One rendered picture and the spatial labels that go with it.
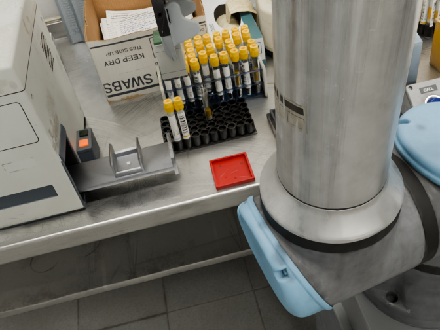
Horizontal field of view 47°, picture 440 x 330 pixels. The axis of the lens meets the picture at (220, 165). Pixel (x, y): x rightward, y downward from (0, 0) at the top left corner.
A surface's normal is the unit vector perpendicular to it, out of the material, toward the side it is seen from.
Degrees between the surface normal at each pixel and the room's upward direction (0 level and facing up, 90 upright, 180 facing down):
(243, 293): 0
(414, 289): 73
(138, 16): 2
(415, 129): 9
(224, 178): 0
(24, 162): 90
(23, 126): 90
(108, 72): 90
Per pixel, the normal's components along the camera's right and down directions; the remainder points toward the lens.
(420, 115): 0.01, -0.72
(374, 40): 0.18, 0.71
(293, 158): -0.77, 0.52
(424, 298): -0.33, 0.48
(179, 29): 0.10, 0.56
